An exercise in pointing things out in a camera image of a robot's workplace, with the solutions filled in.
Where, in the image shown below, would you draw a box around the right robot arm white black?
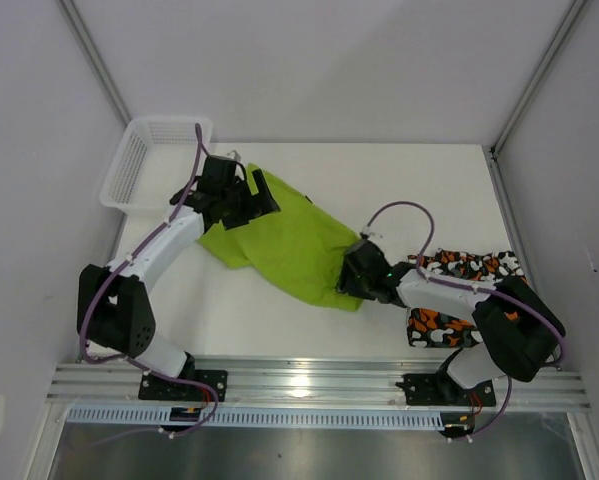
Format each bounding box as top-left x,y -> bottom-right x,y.
337,238 -> 566,404

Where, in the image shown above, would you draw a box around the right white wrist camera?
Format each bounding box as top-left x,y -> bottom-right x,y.
360,225 -> 383,241

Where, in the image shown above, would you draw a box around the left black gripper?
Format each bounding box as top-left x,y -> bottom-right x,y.
221,170 -> 279,231

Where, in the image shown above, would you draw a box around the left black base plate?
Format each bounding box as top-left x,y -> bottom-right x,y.
137,368 -> 229,402

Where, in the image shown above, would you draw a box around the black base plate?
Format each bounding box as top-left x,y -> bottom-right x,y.
395,373 -> 497,407
137,368 -> 229,402

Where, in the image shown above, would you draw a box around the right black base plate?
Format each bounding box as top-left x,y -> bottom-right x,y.
395,373 -> 497,407

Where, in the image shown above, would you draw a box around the white plastic basket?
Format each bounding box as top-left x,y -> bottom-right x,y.
99,116 -> 213,217

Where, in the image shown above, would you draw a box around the orange camouflage shorts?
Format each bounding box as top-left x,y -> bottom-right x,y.
406,249 -> 527,349

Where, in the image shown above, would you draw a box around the right aluminium frame post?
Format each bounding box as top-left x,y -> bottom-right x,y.
488,0 -> 593,161

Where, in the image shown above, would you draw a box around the green shorts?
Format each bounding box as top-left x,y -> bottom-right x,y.
198,171 -> 362,312

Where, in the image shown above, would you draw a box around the aluminium mounting rail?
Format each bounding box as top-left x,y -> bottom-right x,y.
46,356 -> 591,413

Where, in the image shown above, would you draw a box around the aluminium frame post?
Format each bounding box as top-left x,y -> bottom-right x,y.
488,0 -> 593,161
55,0 -> 132,127

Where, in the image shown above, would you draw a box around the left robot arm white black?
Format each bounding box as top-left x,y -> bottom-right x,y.
76,155 -> 280,400

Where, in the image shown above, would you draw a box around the left aluminium frame post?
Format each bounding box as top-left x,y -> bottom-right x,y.
55,0 -> 132,127

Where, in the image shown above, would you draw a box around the slotted cable duct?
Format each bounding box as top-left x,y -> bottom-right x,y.
67,405 -> 444,431

